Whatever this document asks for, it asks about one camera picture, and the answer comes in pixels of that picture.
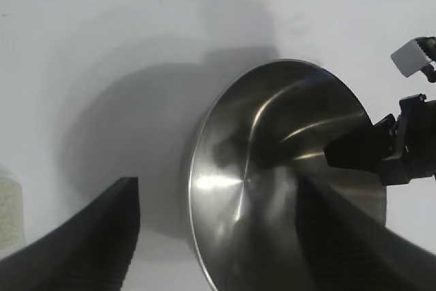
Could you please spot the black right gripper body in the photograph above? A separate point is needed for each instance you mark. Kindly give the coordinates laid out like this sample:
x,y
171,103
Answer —
x,y
419,141

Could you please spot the stainless steel mixing bowl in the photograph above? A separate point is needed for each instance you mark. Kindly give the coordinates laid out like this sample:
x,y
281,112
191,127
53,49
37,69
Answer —
x,y
265,175

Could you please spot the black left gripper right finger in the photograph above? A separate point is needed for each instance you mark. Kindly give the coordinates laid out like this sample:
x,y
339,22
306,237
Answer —
x,y
357,253

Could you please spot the clear plastic measuring cup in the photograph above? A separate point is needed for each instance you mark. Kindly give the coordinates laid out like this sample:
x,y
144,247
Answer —
x,y
10,212

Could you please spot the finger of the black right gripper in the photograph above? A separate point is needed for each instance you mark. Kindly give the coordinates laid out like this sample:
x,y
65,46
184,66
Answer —
x,y
408,57
361,148

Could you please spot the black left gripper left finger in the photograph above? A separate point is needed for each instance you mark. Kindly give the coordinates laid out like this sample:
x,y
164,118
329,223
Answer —
x,y
85,243

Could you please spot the white rice grains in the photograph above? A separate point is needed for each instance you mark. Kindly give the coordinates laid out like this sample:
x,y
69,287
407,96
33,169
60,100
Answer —
x,y
9,216

